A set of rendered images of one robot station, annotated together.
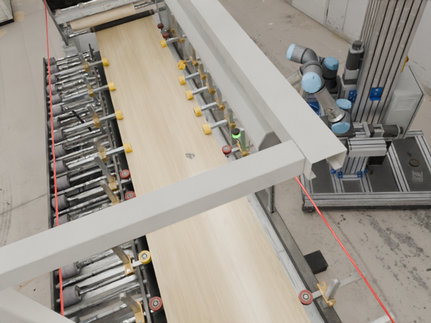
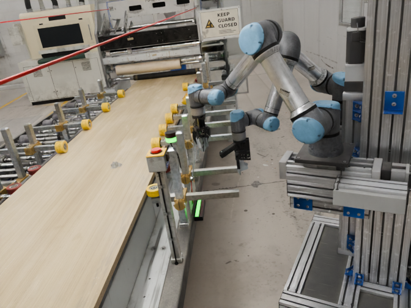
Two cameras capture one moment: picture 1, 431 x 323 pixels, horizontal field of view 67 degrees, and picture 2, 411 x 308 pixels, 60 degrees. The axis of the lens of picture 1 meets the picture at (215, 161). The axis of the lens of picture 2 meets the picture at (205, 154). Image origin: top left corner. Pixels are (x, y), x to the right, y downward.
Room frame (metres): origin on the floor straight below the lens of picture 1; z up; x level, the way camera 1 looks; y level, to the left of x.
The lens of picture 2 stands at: (0.11, -0.92, 1.73)
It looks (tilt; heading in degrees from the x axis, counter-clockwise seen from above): 23 degrees down; 19
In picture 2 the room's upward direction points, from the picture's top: 8 degrees counter-clockwise
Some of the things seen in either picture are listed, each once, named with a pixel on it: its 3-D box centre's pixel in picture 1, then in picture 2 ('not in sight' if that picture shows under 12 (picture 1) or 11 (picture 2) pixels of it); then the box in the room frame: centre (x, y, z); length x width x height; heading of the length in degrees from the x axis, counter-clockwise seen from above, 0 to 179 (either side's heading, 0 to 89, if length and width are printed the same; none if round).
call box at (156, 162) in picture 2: not in sight; (158, 161); (1.24, -0.34, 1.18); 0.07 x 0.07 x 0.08; 11
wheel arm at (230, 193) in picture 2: not in sight; (195, 196); (1.55, -0.35, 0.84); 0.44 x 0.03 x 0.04; 101
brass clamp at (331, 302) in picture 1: (326, 294); not in sight; (0.54, -0.49, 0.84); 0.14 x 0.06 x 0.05; 11
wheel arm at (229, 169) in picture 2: (248, 145); (198, 172); (1.79, -0.30, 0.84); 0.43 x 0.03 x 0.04; 101
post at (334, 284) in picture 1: (329, 295); not in sight; (0.51, -0.49, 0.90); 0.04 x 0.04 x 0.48; 11
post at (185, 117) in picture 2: (231, 128); (190, 151); (1.98, -0.19, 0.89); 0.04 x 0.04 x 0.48; 11
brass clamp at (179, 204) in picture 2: not in sight; (181, 198); (1.52, -0.29, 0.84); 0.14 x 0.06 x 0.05; 11
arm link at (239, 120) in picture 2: not in sight; (238, 121); (1.84, -0.54, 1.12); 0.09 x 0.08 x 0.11; 131
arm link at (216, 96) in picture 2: not in sight; (213, 96); (1.75, -0.45, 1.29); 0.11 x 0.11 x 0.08; 66
